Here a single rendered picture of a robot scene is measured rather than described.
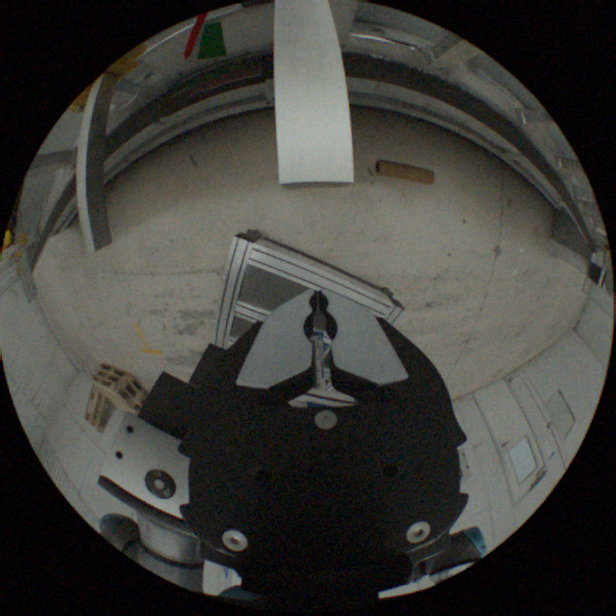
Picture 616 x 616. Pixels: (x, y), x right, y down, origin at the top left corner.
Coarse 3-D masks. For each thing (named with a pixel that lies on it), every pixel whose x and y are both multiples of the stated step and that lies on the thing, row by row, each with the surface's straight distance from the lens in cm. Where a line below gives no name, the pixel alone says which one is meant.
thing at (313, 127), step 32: (288, 0) 17; (320, 0) 17; (288, 32) 13; (320, 32) 13; (288, 64) 11; (320, 64) 11; (288, 96) 9; (320, 96) 9; (288, 128) 8; (320, 128) 8; (288, 160) 8; (320, 160) 8; (352, 160) 8
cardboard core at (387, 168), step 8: (384, 160) 97; (376, 168) 100; (384, 168) 94; (392, 168) 96; (400, 168) 97; (408, 168) 100; (416, 168) 103; (392, 176) 98; (400, 176) 99; (408, 176) 100; (416, 176) 102; (424, 176) 104; (432, 176) 107
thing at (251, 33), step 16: (336, 0) 30; (224, 16) 31; (240, 16) 31; (256, 16) 31; (272, 16) 31; (336, 16) 32; (352, 16) 32; (224, 32) 33; (240, 32) 33; (256, 32) 33; (272, 32) 33; (160, 48) 34; (176, 48) 35; (240, 48) 36; (256, 48) 36; (144, 64) 37; (160, 64) 37; (176, 64) 37; (192, 64) 38; (208, 64) 38
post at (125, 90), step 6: (120, 84) 43; (126, 84) 44; (132, 84) 45; (114, 90) 42; (120, 90) 43; (126, 90) 43; (132, 90) 44; (114, 96) 43; (120, 96) 44; (126, 96) 44; (132, 96) 44; (114, 102) 45; (120, 102) 45; (126, 102) 45
